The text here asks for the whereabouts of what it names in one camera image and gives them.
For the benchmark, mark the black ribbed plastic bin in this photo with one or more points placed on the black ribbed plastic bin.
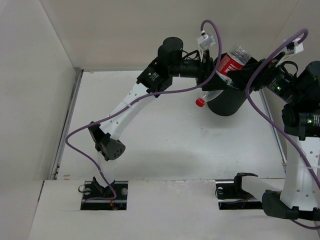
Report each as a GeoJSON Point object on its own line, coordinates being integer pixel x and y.
{"type": "Point", "coordinates": [229, 102]}

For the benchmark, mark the red label water bottle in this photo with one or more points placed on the red label water bottle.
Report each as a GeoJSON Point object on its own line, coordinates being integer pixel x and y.
{"type": "Point", "coordinates": [234, 60]}

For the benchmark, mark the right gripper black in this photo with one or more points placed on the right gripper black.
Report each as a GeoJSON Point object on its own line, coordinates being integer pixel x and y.
{"type": "Point", "coordinates": [242, 77]}

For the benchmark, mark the aluminium table edge rail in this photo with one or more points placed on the aluminium table edge rail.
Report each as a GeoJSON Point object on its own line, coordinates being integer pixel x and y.
{"type": "Point", "coordinates": [282, 146]}
{"type": "Point", "coordinates": [66, 124]}

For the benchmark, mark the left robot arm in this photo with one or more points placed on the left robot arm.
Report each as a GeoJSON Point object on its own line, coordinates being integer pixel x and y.
{"type": "Point", "coordinates": [171, 72]}

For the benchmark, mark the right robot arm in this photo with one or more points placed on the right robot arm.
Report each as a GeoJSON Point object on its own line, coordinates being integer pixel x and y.
{"type": "Point", "coordinates": [301, 120]}

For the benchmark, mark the aluminium table edge rail left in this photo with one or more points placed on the aluminium table edge rail left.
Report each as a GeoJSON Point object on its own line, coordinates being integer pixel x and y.
{"type": "Point", "coordinates": [66, 124]}

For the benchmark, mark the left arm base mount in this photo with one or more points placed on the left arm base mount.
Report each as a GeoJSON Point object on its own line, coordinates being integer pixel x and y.
{"type": "Point", "coordinates": [95, 197]}

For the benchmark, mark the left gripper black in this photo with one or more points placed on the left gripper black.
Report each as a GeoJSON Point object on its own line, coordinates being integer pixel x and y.
{"type": "Point", "coordinates": [206, 70]}

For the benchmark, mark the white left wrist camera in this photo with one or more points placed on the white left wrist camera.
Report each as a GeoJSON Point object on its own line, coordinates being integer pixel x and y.
{"type": "Point", "coordinates": [205, 41]}

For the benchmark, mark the aluminium table edge rail right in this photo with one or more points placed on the aluminium table edge rail right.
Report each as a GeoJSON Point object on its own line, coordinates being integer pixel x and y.
{"type": "Point", "coordinates": [282, 146]}

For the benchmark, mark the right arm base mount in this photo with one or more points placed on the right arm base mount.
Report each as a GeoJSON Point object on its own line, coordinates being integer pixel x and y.
{"type": "Point", "coordinates": [230, 197]}

